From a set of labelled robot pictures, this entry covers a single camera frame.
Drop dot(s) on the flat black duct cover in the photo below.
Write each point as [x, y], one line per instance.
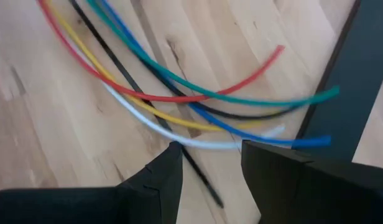
[350, 93]

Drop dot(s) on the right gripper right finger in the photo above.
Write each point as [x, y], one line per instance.
[319, 193]

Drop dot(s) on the black zip tie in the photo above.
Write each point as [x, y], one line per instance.
[117, 62]

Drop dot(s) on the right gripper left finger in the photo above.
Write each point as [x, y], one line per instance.
[117, 205]

